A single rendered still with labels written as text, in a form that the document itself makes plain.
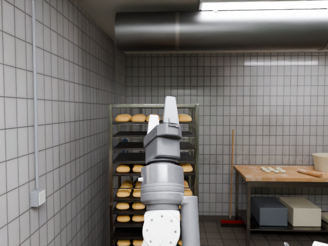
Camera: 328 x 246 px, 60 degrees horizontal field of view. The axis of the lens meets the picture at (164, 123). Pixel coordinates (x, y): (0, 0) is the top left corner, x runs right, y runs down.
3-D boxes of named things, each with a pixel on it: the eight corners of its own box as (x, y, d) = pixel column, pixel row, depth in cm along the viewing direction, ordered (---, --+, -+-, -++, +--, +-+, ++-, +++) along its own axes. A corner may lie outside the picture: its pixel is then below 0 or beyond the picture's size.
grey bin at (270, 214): (259, 225, 370) (259, 207, 368) (249, 212, 419) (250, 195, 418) (287, 226, 368) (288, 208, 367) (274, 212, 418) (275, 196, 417)
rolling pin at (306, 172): (296, 172, 382) (319, 178, 349) (296, 168, 382) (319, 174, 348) (299, 172, 384) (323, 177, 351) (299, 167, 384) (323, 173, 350)
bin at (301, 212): (293, 226, 367) (293, 208, 366) (278, 212, 417) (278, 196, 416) (321, 227, 366) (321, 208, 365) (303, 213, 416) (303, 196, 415)
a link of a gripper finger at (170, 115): (176, 98, 60) (177, 126, 58) (162, 96, 59) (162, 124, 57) (179, 95, 59) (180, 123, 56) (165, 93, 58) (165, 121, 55)
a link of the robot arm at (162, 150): (170, 142, 69) (171, 193, 64) (131, 139, 66) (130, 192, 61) (193, 125, 58) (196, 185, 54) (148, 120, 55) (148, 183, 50)
